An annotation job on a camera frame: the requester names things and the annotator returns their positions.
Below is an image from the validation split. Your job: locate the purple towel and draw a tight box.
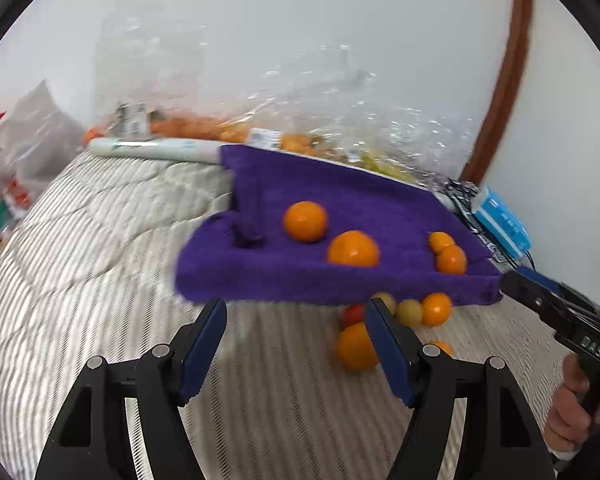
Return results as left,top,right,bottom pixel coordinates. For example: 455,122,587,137
174,144,501,306

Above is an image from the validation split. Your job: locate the person's hand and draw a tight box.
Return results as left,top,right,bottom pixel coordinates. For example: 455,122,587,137
544,353,600,453

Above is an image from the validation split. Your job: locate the orange behind right finger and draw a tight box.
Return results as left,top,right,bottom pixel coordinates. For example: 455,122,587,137
429,340,454,356

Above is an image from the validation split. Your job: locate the blue white box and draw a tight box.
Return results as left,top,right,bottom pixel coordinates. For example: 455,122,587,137
471,185,531,260

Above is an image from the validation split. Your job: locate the small orange lower right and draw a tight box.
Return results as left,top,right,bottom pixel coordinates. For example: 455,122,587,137
436,245,467,275

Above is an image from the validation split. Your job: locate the small orange below towel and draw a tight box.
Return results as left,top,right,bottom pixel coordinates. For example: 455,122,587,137
420,292,453,327

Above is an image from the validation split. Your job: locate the small orange upper right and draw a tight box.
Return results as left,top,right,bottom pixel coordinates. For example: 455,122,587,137
428,231,455,255

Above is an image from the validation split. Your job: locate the green-yellow small fruit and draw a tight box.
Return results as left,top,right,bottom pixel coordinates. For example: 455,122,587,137
394,299,422,328

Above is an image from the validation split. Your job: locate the white quilted mattress cover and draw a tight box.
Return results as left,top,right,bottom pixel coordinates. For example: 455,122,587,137
0,148,577,480

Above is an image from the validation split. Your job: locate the pale fruit behind finger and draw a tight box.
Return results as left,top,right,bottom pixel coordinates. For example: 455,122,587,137
373,292,396,315

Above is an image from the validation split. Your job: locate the large orange on bed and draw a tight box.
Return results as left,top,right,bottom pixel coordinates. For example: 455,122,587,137
334,322,379,373

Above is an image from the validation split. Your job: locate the red tomato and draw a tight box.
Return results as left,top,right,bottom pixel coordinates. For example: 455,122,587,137
339,304,365,330

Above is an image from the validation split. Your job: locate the large orange on towel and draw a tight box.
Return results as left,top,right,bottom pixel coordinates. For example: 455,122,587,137
327,230,380,268

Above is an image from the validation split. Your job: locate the orange on towel left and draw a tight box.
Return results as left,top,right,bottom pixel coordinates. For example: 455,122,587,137
283,200,328,243

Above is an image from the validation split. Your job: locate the grey white plastic bag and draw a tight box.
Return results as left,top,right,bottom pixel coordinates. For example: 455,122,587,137
0,81,83,198

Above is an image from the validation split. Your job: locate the white rolled tube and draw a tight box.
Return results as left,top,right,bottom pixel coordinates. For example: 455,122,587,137
87,138,223,165

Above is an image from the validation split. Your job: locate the clear plastic fruit bag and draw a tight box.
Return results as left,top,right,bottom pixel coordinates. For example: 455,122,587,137
86,0,477,186

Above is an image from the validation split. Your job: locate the brown wooden door frame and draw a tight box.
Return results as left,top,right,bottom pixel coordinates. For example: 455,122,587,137
460,0,534,185

